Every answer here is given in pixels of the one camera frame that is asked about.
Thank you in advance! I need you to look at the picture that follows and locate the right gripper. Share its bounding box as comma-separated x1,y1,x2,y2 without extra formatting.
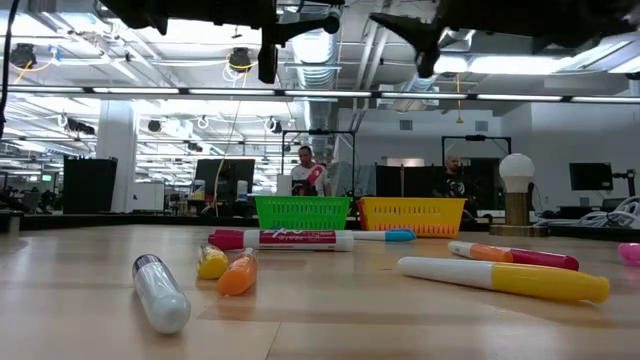
369,0,506,79

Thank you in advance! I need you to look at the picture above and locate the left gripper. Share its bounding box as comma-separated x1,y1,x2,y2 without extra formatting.
214,0,321,85

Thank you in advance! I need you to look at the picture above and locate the maroon Expo marker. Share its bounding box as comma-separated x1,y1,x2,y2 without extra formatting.
208,228,355,253

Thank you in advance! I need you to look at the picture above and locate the yellow white marker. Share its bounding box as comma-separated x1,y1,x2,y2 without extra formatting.
196,243,230,281
397,256,611,305

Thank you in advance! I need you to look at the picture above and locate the rig light bar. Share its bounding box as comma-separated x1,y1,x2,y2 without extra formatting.
0,85,640,105

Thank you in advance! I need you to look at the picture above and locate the person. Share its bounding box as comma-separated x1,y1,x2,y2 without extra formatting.
433,154,474,199
289,145,332,197

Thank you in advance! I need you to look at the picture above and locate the black partition panel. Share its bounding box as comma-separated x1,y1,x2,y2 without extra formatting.
63,157,119,215
374,158,501,211

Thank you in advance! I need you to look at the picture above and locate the green plastic basket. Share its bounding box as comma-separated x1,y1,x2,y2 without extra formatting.
254,195,353,232

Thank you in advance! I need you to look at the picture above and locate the brass lamp with white bulb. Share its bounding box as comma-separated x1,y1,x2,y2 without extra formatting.
489,152,550,238

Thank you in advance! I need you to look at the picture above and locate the yellow plastic basket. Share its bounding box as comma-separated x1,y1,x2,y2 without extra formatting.
359,196,467,239

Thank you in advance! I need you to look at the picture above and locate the white pillar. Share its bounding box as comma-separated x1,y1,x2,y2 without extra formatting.
95,102,139,214

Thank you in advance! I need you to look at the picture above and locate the light blue capped marker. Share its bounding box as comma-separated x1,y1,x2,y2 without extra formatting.
352,228,417,243

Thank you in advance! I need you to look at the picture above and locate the orange white marker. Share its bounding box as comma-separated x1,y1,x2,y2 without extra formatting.
447,240,514,264
217,248,259,297

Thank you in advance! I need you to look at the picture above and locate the thin red marker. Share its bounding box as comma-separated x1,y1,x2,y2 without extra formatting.
507,248,580,272

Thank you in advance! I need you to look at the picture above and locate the purple white marker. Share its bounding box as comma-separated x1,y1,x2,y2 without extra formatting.
131,253,192,335

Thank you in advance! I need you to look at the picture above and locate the pink white marker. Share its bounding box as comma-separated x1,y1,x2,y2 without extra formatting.
618,242,640,266

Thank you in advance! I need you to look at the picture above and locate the silver ventilation duct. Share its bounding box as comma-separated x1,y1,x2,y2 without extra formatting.
289,29,341,134

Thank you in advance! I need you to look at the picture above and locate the black ceiling camera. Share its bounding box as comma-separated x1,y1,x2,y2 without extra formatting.
9,42,39,69
227,47,254,74

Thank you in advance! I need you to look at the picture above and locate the black stand frame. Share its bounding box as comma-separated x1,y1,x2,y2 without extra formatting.
440,133,512,169
280,128,357,197

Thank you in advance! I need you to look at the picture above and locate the white lamp cable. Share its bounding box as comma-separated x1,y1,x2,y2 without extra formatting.
532,195,640,230

